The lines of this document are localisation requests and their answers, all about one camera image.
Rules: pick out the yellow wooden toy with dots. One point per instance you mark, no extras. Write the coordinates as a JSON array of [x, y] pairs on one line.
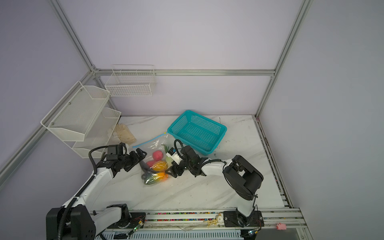
[[217, 221]]

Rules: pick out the red strawberry toy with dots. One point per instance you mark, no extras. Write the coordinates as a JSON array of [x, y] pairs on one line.
[[150, 164]]

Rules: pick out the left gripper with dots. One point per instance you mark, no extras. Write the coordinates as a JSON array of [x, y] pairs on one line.
[[136, 159]]

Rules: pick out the beige cloth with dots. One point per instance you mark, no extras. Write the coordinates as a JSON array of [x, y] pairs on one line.
[[124, 134]]

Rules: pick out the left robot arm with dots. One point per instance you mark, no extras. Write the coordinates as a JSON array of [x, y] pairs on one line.
[[74, 220]]

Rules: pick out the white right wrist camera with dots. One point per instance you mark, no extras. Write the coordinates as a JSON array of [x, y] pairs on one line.
[[175, 156]]

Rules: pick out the clear zip top bag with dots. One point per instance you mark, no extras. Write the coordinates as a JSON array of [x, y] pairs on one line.
[[153, 145]]

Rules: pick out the pink pig figure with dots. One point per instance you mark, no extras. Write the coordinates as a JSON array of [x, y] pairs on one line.
[[281, 227]]

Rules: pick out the green yellow cucumber toy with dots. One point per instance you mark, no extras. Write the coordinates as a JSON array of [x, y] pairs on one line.
[[154, 178]]

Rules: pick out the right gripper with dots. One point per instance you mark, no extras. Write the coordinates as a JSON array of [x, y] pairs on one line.
[[175, 168]]

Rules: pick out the yellow lemon toy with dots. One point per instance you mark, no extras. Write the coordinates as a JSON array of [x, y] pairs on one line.
[[160, 166]]

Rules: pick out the white wire basket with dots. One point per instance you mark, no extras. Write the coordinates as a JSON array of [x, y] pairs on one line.
[[131, 81]]

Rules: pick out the pink dragonfruit toy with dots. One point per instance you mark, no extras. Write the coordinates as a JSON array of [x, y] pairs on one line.
[[158, 155]]

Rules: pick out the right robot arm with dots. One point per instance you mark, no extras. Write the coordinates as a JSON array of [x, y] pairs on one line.
[[239, 174]]

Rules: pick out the white radish toy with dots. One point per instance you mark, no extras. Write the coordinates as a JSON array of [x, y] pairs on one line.
[[168, 159]]

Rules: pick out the dark eggplant toy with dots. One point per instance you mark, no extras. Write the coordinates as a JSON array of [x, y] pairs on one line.
[[146, 169]]

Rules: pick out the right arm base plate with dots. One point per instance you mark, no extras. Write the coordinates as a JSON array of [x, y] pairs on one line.
[[236, 219]]

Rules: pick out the teal plastic basket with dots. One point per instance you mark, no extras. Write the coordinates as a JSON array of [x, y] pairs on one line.
[[200, 132]]

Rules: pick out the white mesh two-tier shelf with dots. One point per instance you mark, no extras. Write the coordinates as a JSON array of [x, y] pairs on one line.
[[82, 120]]

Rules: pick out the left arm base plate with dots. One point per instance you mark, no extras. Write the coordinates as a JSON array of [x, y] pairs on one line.
[[130, 222]]

